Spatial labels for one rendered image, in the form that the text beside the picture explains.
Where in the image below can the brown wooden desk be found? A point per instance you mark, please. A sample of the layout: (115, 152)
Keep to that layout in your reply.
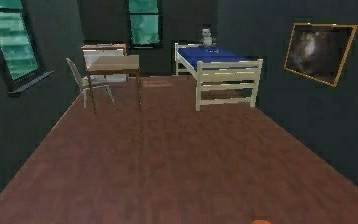
(113, 63)

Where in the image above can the small green window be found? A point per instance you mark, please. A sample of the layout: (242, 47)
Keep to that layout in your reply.
(144, 25)

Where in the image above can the gold framed dark picture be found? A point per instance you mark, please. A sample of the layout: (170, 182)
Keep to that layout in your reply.
(317, 52)

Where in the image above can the orange round object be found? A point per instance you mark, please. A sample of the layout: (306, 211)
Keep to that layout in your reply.
(261, 221)

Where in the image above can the white teddy bear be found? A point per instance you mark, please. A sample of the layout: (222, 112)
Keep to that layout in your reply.
(206, 37)

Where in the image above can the grey chair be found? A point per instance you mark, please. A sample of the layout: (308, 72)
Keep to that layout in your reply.
(74, 74)

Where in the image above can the white bed with blue mattress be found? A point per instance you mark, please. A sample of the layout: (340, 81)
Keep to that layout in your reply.
(209, 56)

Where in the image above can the white chest of drawers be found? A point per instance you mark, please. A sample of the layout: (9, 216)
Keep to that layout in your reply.
(102, 51)

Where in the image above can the large green window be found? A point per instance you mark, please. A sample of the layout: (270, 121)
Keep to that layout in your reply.
(15, 43)

